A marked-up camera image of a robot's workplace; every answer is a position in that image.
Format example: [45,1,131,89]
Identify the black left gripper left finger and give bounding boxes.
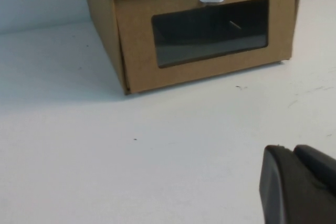
[259,144,336,224]

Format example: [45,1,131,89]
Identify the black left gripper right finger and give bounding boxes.
[293,144,336,192]

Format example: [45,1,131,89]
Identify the brown cardboard box with window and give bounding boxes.
[85,0,302,96]

